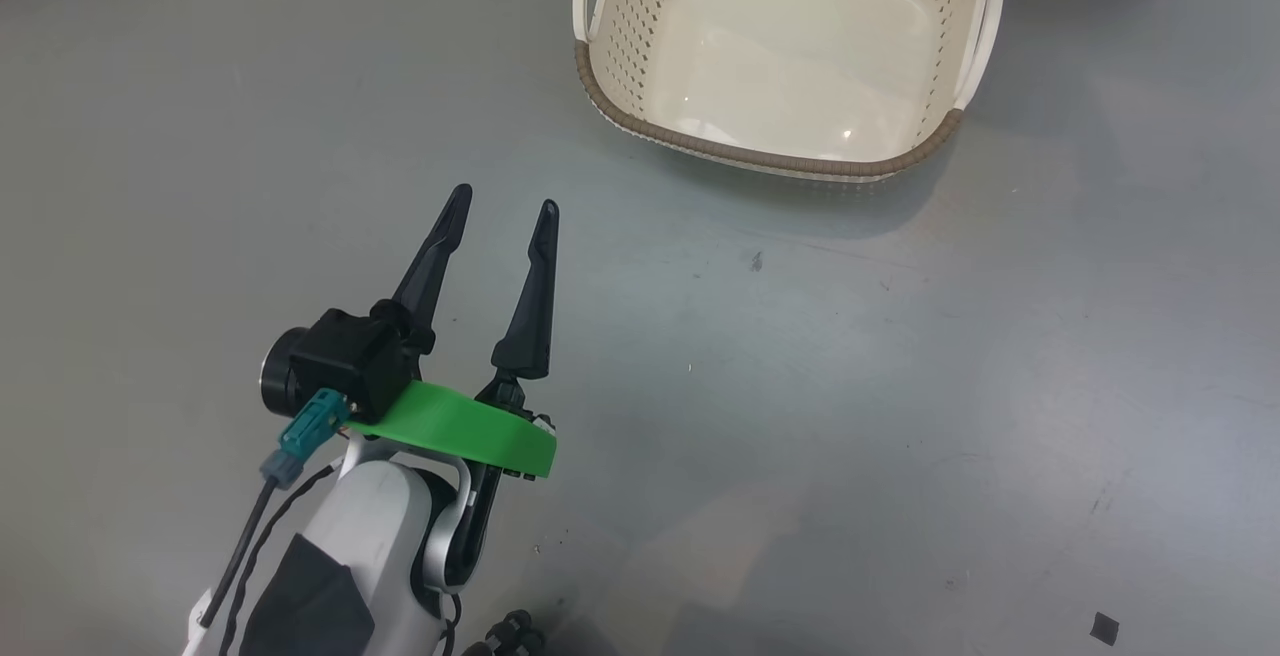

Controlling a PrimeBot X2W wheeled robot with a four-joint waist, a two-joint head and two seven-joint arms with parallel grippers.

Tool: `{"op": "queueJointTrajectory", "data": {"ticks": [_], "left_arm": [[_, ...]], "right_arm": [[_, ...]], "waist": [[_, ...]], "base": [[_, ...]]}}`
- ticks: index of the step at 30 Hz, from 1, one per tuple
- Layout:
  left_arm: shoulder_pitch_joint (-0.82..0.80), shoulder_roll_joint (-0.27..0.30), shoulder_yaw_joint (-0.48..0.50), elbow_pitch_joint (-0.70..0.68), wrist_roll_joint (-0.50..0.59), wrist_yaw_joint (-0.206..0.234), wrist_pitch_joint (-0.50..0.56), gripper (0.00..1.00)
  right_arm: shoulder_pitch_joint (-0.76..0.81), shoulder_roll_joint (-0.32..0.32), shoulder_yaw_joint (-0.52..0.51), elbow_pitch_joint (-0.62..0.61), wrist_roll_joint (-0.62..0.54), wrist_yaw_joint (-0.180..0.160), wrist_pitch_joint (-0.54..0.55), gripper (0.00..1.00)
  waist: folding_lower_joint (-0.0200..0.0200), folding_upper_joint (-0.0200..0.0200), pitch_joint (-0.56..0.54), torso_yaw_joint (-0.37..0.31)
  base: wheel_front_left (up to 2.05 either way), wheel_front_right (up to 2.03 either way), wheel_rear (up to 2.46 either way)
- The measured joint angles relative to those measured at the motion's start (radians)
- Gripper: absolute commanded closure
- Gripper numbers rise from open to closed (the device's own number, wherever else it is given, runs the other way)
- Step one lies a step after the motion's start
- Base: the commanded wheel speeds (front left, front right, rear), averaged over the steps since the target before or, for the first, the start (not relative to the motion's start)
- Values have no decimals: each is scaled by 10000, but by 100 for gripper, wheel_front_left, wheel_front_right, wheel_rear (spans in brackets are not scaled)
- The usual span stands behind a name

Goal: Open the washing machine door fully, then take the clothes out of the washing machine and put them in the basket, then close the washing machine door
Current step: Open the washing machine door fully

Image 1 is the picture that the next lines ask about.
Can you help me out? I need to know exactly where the twisted black left arm cable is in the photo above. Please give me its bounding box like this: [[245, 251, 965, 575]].
[[218, 464, 341, 656]]

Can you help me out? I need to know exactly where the teal plug left camera cable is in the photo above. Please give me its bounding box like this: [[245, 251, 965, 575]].
[[198, 388, 351, 629]]

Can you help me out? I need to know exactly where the cream perforated laundry basket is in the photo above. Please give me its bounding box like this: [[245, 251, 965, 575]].
[[572, 0, 1005, 184]]

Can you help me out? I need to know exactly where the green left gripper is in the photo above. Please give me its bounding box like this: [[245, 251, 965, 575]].
[[348, 184, 560, 480]]

